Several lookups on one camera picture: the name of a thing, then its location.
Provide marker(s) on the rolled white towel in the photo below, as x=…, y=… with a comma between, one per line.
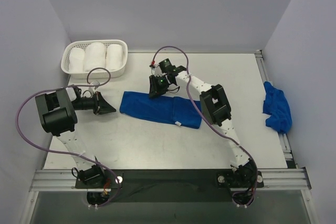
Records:
x=114, y=57
x=76, y=59
x=95, y=56

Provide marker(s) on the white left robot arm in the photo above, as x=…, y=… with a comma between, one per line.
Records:
x=57, y=114

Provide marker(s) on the middle rolled white towel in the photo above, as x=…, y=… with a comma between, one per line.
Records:
x=95, y=56

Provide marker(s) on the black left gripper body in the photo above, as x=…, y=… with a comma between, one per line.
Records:
x=97, y=103

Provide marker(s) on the aluminium rail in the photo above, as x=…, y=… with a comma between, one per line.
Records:
x=270, y=148
x=274, y=179

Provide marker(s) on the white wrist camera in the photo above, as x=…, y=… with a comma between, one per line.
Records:
x=93, y=86
x=156, y=70

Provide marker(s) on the blue towel pile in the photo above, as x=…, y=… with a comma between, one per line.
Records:
x=277, y=107

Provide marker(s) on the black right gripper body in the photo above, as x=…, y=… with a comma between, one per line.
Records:
x=156, y=85

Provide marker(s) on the right rolled white towel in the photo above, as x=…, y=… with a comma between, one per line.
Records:
x=114, y=57

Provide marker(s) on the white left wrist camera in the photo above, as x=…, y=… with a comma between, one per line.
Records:
x=93, y=86

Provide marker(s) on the aluminium right side rail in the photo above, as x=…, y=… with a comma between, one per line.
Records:
x=270, y=148

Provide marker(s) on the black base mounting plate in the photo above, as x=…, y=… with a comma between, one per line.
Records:
x=173, y=185

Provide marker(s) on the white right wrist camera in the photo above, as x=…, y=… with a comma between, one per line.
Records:
x=156, y=70

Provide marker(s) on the left rolled white towel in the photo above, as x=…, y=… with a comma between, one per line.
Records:
x=76, y=59

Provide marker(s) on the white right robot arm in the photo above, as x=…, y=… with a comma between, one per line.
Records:
x=215, y=110

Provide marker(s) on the aluminium front rail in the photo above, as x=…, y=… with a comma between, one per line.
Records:
x=274, y=179

